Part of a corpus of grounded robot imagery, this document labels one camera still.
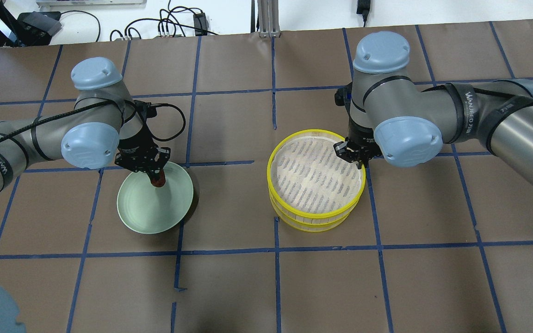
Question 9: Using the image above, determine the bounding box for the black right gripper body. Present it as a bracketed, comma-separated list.
[347, 118, 382, 161]

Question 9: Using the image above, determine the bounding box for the aluminium frame post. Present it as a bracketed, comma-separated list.
[256, 0, 281, 38]

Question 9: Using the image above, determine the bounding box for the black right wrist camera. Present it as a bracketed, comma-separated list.
[334, 85, 353, 112]

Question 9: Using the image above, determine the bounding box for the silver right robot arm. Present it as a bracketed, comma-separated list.
[334, 31, 533, 185]

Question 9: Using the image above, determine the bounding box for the reddish brown bun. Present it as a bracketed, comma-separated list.
[154, 169, 166, 188]

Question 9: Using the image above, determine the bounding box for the light green bowl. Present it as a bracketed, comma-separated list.
[116, 162, 194, 234]

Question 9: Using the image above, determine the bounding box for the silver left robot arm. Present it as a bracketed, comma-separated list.
[0, 57, 171, 192]

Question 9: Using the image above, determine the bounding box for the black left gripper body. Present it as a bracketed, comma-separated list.
[115, 131, 171, 173]

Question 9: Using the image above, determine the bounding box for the black power adapter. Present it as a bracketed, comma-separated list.
[193, 12, 209, 35]

